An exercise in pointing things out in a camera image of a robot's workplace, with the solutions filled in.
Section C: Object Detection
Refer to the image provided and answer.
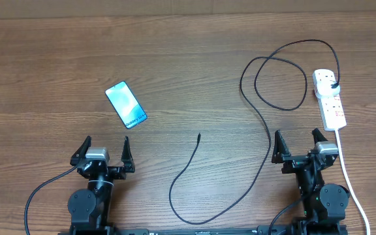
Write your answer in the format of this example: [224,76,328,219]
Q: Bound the Samsung Galaxy smartphone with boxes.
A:
[105,81,148,129]

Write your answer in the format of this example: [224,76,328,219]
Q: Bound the white charger plug adapter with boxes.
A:
[315,80,341,99]

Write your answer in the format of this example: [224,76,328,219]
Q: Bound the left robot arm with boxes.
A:
[68,136,135,234]

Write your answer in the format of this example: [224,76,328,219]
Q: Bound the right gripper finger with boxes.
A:
[272,130,290,164]
[311,128,327,144]

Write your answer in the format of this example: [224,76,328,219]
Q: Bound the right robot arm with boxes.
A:
[268,128,350,234]

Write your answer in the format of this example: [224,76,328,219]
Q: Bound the white power strip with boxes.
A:
[312,69,348,132]

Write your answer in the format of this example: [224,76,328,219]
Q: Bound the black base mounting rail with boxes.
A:
[58,225,348,235]

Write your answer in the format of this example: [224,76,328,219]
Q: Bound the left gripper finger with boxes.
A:
[70,136,91,166]
[121,136,135,173]

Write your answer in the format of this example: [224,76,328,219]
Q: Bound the black USB charging cable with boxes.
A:
[168,39,341,226]

